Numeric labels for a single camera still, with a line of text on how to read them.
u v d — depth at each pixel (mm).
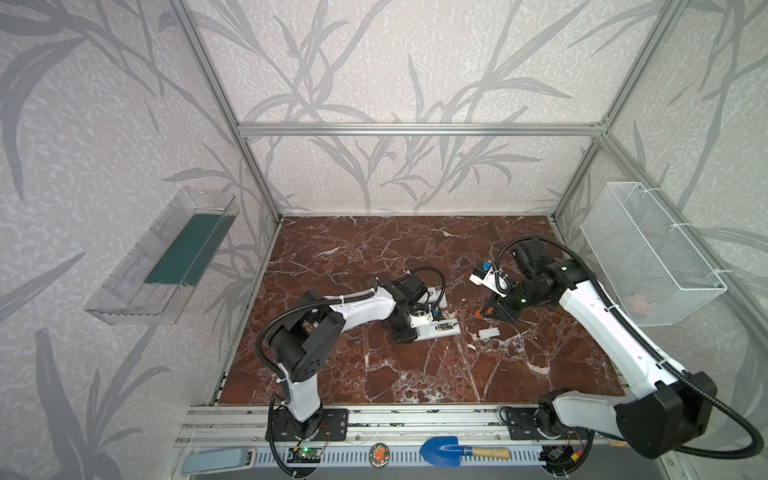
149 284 632
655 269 628
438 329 887
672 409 376
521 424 735
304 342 472
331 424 738
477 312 743
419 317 789
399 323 783
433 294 763
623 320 451
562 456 736
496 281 657
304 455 716
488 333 892
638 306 723
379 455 694
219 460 644
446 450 702
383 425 753
